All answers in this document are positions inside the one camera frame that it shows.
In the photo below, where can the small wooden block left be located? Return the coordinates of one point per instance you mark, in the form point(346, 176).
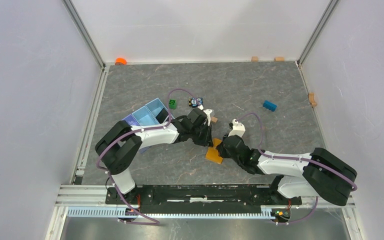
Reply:
point(254, 59)

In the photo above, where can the small wooden block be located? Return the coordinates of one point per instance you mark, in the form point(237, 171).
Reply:
point(279, 59)
point(254, 59)

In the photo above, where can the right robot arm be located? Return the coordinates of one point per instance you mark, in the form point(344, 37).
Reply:
point(316, 174)

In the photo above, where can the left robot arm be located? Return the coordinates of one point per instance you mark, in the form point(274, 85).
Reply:
point(118, 148)

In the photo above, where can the blue three-compartment tray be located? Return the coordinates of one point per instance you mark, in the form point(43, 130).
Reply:
point(145, 114)

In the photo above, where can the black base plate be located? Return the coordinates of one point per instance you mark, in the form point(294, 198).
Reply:
point(206, 199)

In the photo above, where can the green toy brick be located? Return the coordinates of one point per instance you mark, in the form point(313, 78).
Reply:
point(172, 104)

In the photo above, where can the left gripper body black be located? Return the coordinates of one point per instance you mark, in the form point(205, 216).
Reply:
point(200, 135)

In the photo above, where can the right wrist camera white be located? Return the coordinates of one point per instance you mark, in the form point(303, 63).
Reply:
point(237, 128)

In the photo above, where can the orange round cap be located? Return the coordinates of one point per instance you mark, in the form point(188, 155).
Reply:
point(120, 61)

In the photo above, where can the curved wooden piece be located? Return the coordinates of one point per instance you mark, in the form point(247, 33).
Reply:
point(312, 99)

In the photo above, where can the small wooden block right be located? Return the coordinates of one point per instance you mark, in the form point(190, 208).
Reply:
point(279, 59)

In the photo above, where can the blue toy brick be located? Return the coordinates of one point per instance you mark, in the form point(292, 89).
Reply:
point(269, 105)

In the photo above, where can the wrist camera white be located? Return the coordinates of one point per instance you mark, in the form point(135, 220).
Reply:
point(209, 114)
point(237, 128)

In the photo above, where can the light blue cable duct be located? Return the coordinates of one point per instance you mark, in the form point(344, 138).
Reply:
point(121, 212)

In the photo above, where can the small toy car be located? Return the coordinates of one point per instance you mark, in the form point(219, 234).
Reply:
point(195, 102)

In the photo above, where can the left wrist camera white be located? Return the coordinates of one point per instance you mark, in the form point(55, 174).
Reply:
point(209, 114)

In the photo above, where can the aluminium frame rail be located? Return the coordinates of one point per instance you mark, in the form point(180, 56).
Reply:
point(81, 196)

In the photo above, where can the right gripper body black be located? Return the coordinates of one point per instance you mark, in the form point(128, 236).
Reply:
point(223, 153)

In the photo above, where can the orange card holder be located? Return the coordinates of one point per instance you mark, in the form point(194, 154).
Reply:
point(212, 153)

